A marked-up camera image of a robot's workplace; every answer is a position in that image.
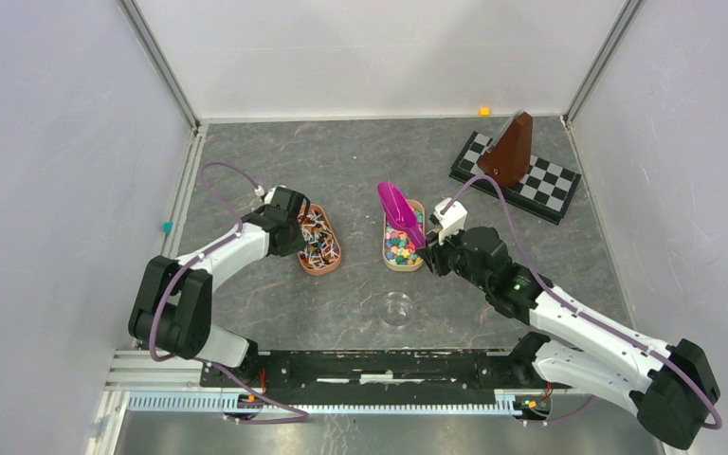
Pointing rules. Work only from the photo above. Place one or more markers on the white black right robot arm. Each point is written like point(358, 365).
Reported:
point(669, 388)

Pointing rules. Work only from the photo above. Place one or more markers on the brown wooden metronome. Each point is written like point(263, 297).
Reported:
point(507, 158)

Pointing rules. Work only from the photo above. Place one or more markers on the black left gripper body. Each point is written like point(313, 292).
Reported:
point(294, 242)

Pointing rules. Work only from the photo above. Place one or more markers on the clear round plastic jar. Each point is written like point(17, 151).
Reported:
point(395, 310)

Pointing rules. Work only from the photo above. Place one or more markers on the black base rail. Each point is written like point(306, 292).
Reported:
point(389, 377)

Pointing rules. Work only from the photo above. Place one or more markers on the orange tray of lollipops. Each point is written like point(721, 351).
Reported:
point(322, 252)

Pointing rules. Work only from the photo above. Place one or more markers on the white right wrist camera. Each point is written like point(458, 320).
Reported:
point(448, 218)

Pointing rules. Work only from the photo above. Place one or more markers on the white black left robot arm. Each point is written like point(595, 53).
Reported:
point(173, 306)

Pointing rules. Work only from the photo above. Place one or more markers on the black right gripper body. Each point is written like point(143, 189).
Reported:
point(450, 257)

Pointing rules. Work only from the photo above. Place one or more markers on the beige tray of star candies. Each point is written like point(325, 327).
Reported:
point(399, 251)

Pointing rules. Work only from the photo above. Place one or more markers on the magenta plastic scoop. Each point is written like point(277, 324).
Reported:
point(400, 213)

